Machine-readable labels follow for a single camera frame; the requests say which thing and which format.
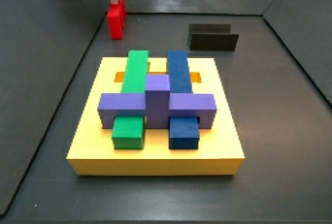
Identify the red cross-shaped block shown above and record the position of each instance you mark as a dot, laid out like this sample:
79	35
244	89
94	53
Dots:
115	18

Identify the yellow base board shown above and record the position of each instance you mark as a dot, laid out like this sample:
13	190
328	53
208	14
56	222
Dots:
218	156

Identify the purple cross-shaped block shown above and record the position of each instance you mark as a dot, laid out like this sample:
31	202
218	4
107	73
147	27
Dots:
157	101

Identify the green long block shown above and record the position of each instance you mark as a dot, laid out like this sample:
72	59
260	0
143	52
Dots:
127	133

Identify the blue long block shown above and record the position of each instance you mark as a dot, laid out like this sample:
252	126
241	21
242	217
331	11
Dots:
183	134

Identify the black angle bracket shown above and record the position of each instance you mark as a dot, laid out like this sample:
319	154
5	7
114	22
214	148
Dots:
212	37

